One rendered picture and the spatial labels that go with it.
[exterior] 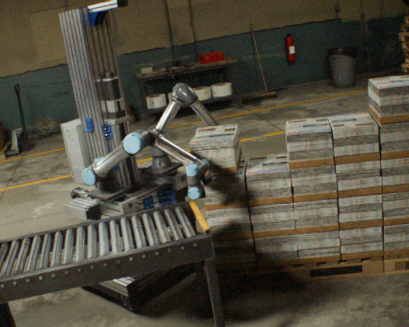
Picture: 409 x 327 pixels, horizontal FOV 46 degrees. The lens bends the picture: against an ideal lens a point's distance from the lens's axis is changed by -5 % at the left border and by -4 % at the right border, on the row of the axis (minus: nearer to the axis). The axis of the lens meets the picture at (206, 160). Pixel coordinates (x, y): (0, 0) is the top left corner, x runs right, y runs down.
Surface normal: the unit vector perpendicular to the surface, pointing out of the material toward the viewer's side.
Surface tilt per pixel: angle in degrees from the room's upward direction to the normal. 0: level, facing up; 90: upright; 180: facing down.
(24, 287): 90
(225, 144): 86
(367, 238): 89
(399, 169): 90
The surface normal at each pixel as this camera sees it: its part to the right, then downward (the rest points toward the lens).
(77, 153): -0.66, 0.31
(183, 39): 0.21, 0.25
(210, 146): -0.16, 0.25
